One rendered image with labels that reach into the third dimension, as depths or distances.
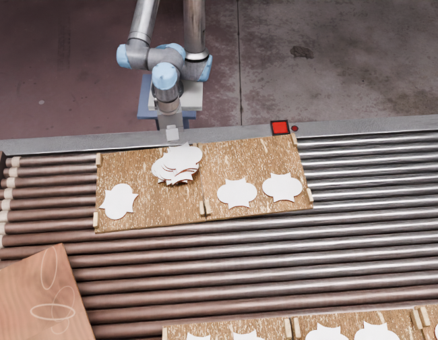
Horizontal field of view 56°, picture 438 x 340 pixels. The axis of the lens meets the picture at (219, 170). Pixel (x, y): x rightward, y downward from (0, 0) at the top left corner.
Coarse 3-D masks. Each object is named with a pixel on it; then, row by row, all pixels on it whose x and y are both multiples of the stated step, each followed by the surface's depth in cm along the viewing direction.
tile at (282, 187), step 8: (272, 176) 163; (280, 176) 163; (288, 176) 163; (264, 184) 161; (272, 184) 161; (280, 184) 161; (288, 184) 161; (296, 184) 161; (264, 192) 159; (272, 192) 159; (280, 192) 159; (288, 192) 159; (296, 192) 159; (280, 200) 158; (288, 200) 158
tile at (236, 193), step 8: (232, 184) 161; (240, 184) 161; (248, 184) 161; (224, 192) 159; (232, 192) 159; (240, 192) 159; (248, 192) 159; (256, 192) 159; (224, 200) 157; (232, 200) 157; (240, 200) 157; (248, 200) 157
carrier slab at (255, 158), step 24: (216, 144) 172; (240, 144) 172; (264, 144) 172; (288, 144) 172; (216, 168) 166; (240, 168) 166; (264, 168) 166; (288, 168) 166; (216, 192) 160; (216, 216) 155; (240, 216) 155
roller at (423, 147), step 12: (396, 144) 174; (408, 144) 174; (420, 144) 174; (432, 144) 174; (300, 156) 172; (312, 156) 172; (324, 156) 172; (336, 156) 173; (348, 156) 173; (360, 156) 174; (12, 168) 167; (24, 168) 168; (36, 168) 168; (48, 168) 168; (60, 168) 168; (72, 168) 168; (84, 168) 168; (96, 168) 168
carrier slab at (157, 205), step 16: (112, 160) 168; (128, 160) 168; (144, 160) 168; (112, 176) 164; (128, 176) 164; (144, 176) 164; (192, 176) 164; (96, 192) 160; (144, 192) 160; (160, 192) 160; (176, 192) 160; (192, 192) 160; (96, 208) 156; (144, 208) 156; (160, 208) 156; (176, 208) 156; (192, 208) 156; (112, 224) 153; (128, 224) 153; (144, 224) 153; (160, 224) 153; (176, 224) 154
